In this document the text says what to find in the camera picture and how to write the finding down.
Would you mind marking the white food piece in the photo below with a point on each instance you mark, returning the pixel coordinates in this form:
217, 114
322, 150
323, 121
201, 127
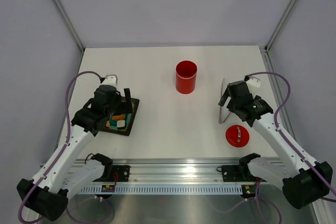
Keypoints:
121, 124

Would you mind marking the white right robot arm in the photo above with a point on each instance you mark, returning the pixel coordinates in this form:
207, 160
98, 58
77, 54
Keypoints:
303, 179

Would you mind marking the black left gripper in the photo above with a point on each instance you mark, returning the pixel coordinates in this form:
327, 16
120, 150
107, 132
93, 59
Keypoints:
128, 103

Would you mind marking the left aluminium frame post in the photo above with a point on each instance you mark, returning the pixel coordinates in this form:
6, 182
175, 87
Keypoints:
71, 29

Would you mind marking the black green square plate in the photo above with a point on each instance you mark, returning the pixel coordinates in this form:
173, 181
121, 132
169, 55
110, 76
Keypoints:
111, 125

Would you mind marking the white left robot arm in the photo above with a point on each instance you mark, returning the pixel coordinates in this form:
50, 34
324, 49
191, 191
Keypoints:
50, 190

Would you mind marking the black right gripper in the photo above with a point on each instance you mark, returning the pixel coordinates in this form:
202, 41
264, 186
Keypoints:
224, 97

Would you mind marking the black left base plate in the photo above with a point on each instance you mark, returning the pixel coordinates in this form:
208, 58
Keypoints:
120, 173

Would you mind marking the orange fried food piece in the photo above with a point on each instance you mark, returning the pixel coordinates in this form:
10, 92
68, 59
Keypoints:
118, 117

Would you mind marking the right aluminium frame post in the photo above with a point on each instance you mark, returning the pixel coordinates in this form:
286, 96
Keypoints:
280, 24

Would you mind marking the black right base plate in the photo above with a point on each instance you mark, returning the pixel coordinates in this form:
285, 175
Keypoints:
236, 173

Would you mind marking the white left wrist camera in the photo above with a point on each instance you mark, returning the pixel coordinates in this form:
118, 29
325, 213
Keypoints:
111, 80

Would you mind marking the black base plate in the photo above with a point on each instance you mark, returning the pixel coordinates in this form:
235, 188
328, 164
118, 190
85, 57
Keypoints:
236, 173
120, 173

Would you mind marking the stainless steel tongs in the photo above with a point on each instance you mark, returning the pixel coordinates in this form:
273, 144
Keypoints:
223, 110

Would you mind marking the aluminium frame post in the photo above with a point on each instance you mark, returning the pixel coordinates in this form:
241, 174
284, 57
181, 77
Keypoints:
71, 29
280, 24

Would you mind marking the red cylindrical canister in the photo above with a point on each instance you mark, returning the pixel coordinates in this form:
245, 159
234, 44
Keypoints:
186, 72

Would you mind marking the white slotted cable duct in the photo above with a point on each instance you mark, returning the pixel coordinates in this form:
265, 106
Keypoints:
147, 189

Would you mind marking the aluminium mounting rail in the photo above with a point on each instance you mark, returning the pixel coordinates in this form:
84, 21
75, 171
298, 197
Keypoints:
175, 171

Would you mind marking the red lid with metal handle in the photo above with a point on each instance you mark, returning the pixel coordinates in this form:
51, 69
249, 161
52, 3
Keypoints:
237, 136

